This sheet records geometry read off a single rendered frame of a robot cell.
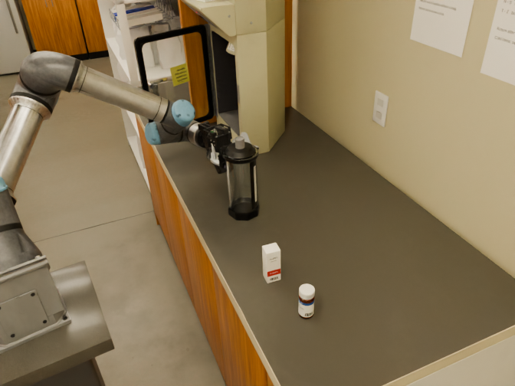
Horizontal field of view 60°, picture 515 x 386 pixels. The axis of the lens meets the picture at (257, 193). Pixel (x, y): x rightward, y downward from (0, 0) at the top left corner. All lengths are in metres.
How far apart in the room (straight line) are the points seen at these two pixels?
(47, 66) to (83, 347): 0.73
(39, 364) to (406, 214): 1.10
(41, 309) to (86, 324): 0.11
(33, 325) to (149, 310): 1.34
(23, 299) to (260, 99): 1.04
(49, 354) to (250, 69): 1.08
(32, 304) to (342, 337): 0.72
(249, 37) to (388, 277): 0.91
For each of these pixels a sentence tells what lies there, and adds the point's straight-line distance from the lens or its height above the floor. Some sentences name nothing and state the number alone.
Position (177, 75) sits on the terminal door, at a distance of 1.86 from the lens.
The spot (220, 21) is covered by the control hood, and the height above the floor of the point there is 1.46.
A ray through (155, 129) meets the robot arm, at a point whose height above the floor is 1.18.
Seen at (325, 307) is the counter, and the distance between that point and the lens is 1.17.
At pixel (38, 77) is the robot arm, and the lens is 1.37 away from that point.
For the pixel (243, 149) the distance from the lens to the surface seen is 1.33.
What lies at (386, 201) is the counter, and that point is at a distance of 1.55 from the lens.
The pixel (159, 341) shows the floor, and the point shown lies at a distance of 2.36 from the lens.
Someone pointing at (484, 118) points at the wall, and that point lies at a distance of 1.34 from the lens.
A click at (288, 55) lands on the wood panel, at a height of 1.19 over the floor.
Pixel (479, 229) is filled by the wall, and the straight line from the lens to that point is 1.45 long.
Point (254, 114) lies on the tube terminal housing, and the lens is 1.72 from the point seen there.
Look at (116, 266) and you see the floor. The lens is 2.81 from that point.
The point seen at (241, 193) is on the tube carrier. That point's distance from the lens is 1.38.
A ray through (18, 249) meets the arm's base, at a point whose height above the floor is 1.17.
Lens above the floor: 1.81
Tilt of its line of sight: 34 degrees down
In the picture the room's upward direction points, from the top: 2 degrees counter-clockwise
